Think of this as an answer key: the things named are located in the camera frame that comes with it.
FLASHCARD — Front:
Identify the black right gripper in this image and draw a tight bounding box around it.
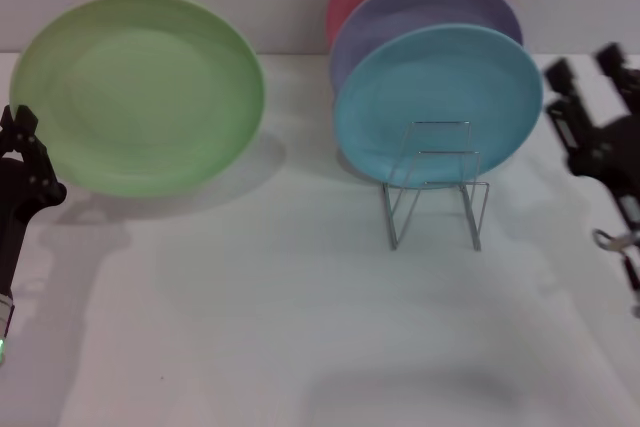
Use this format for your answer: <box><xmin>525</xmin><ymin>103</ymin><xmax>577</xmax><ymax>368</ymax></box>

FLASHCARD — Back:
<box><xmin>543</xmin><ymin>43</ymin><xmax>640</xmax><ymax>228</ymax></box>

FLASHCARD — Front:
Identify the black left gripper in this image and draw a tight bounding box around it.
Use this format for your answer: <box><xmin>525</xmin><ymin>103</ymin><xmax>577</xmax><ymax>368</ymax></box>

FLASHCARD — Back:
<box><xmin>0</xmin><ymin>104</ymin><xmax>69</xmax><ymax>298</ymax></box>

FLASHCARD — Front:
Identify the green plate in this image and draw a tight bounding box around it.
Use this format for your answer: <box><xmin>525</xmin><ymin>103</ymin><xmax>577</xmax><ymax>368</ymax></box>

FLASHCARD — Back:
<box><xmin>9</xmin><ymin>0</ymin><xmax>267</xmax><ymax>199</ymax></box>

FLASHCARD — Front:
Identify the teal blue plate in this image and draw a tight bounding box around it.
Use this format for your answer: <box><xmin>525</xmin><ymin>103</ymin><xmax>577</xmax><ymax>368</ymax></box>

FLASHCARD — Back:
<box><xmin>333</xmin><ymin>24</ymin><xmax>545</xmax><ymax>191</ymax></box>

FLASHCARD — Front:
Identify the purple plate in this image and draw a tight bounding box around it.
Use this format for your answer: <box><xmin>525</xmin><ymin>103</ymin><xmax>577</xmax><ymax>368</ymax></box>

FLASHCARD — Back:
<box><xmin>329</xmin><ymin>0</ymin><xmax>525</xmax><ymax>94</ymax></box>

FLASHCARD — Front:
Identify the chrome wire plate rack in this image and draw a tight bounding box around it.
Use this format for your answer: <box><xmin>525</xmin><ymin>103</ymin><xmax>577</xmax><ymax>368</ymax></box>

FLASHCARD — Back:
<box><xmin>381</xmin><ymin>119</ymin><xmax>490</xmax><ymax>252</ymax></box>

